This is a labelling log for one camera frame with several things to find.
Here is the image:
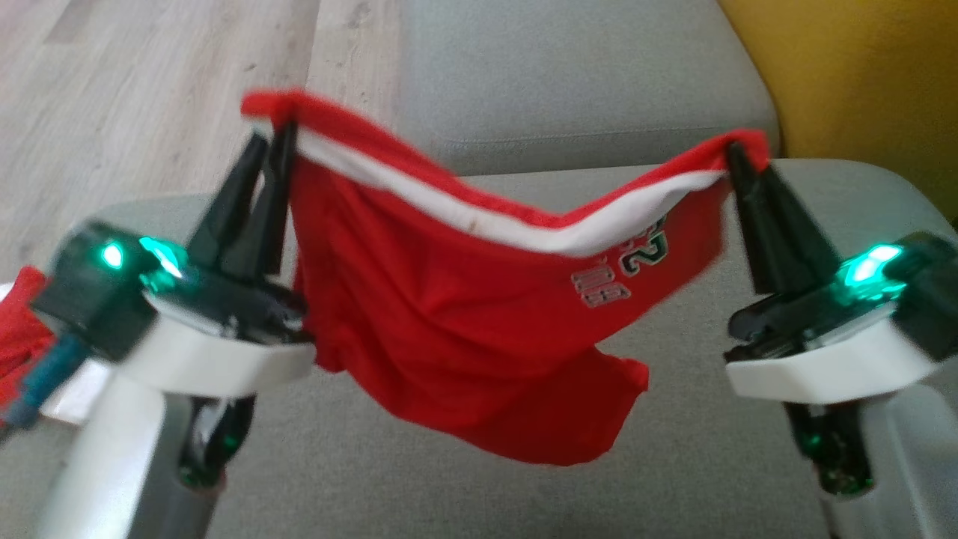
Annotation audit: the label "yellow sofa backrest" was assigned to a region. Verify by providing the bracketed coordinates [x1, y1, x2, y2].
[717, 0, 958, 222]

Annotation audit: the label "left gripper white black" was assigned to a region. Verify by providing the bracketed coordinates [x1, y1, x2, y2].
[120, 122, 317, 398]

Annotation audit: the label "small grey sofa cushion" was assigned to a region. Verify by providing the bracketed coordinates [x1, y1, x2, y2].
[399, 0, 781, 177]

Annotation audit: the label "grey sofa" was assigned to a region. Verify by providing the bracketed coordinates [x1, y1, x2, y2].
[0, 159, 958, 539]

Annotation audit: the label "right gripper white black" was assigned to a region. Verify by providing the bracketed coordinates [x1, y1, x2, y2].
[722, 141, 940, 406]

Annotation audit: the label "red basketball jersey white sleeves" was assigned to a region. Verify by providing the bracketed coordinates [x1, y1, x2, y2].
[241, 88, 772, 466]

